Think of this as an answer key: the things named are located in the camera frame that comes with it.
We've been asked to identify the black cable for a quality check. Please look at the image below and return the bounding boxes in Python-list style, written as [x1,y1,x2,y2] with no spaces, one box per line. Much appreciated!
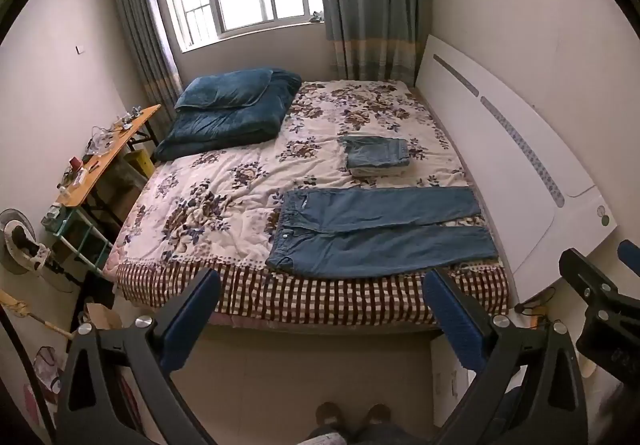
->
[514,286,557,317]

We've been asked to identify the clear plastic bag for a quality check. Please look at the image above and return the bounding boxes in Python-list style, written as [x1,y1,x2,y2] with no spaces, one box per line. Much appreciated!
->
[32,346,64,395]

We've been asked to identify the folded blue jeans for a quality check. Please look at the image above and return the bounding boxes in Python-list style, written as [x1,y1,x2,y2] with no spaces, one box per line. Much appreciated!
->
[340,136,412,170]

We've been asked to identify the folded light pants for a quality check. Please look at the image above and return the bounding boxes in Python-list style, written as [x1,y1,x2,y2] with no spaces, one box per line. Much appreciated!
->
[349,165,410,178]

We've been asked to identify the white bed headboard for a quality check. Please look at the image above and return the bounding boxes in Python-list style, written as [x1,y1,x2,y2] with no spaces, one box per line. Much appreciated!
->
[415,34,618,303]

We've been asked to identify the floral blanket with checkered border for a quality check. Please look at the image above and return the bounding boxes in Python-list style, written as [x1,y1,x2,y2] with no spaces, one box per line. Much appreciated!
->
[102,79,512,326]

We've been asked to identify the wooden desk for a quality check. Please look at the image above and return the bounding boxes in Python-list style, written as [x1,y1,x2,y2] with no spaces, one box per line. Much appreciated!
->
[55,104,162,231]

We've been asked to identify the wooden broom handle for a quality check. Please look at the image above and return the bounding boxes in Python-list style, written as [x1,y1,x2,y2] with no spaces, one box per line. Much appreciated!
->
[0,290,77,340]

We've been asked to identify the folded teal quilt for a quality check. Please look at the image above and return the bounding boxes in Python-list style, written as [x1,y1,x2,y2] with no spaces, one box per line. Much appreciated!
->
[154,68,302,162]

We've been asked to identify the yellow stool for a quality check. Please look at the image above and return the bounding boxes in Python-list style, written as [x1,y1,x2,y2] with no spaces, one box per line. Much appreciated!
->
[125,149,154,182]

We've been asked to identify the person's brown shoe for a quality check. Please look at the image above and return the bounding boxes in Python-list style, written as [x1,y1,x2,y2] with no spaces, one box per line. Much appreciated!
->
[316,402,342,432]
[361,404,392,432]

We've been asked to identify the green metal rack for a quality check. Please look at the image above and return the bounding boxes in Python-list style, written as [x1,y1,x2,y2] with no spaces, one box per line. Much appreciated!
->
[42,204,114,272]

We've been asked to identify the grey-blue curtain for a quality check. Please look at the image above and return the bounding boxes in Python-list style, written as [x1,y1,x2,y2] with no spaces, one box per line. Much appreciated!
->
[315,0,432,86]
[109,0,184,102]

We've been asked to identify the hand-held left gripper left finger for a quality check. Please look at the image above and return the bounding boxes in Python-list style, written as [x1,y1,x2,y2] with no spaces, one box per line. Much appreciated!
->
[56,267,222,445]

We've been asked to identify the blue denim pants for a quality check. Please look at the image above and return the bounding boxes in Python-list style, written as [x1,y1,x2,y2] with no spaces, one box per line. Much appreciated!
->
[265,186,499,280]

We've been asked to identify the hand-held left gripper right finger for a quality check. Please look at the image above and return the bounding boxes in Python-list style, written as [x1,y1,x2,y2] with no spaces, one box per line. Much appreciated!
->
[422,267,588,445]

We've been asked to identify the standing fan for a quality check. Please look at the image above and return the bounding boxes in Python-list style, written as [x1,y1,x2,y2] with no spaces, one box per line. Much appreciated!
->
[0,208,78,295]

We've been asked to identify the teal pillow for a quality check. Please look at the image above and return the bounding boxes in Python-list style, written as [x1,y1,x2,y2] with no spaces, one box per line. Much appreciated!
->
[174,69,274,112]

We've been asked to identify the cardboard box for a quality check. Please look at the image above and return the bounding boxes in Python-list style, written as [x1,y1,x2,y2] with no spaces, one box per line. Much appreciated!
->
[82,302,124,332]

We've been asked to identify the white box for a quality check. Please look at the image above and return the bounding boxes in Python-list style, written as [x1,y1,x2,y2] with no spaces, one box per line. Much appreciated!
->
[430,337,471,427]

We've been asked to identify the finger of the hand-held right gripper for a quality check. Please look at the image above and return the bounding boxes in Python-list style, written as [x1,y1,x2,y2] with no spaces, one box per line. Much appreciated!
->
[558,248,626,308]
[618,239,640,278]

